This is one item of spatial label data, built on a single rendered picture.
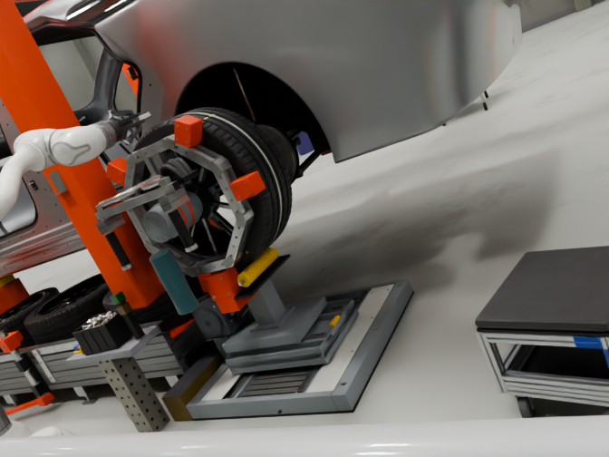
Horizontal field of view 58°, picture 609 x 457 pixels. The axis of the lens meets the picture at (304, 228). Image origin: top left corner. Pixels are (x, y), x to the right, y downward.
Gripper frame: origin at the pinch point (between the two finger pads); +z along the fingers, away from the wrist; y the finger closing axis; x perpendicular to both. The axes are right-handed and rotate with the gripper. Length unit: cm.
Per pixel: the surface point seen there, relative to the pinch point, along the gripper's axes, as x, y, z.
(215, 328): 31, -93, 10
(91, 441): -104, -18, -149
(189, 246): -8, -45, -22
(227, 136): -21.1, -19.5, 10.4
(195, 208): 0.7, -37.7, 1.5
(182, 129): -12.3, -10.0, 0.8
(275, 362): 3, -109, 0
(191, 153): -10.8, -18.9, 0.6
